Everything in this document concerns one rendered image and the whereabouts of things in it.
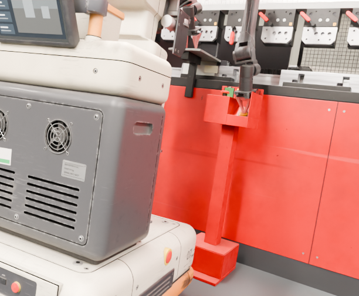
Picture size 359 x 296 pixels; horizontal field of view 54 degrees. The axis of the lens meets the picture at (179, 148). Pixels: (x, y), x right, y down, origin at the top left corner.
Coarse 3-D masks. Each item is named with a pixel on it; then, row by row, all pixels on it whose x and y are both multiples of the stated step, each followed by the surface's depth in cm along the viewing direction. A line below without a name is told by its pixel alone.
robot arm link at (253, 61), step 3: (252, 48) 145; (234, 51) 149; (252, 51) 145; (234, 54) 148; (252, 54) 144; (234, 57) 149; (252, 57) 145; (255, 57) 147; (246, 60) 146; (249, 60) 146; (252, 60) 145; (255, 60) 147; (237, 63) 149; (252, 63) 151; (255, 63) 153; (255, 66) 151; (258, 66) 154; (255, 69) 151; (258, 69) 153; (255, 72) 152; (258, 72) 154; (255, 75) 155
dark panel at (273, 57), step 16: (224, 32) 247; (192, 48) 259; (224, 48) 247; (256, 48) 236; (272, 48) 231; (288, 48) 227; (176, 64) 265; (240, 64) 242; (272, 64) 231; (288, 64) 227
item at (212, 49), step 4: (204, 44) 199; (208, 44) 197; (212, 44) 196; (216, 44) 195; (200, 48) 200; (204, 48) 199; (208, 48) 197; (212, 48) 196; (216, 48) 195; (208, 52) 197; (212, 52) 196; (216, 52) 196; (216, 56) 197
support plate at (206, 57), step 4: (168, 48) 178; (188, 48) 173; (192, 52) 177; (196, 52) 176; (200, 52) 174; (204, 52) 174; (200, 56) 185; (204, 56) 184; (208, 56) 182; (212, 56) 183; (204, 60) 196; (208, 60) 194; (212, 60) 192; (216, 60) 190; (220, 60) 192
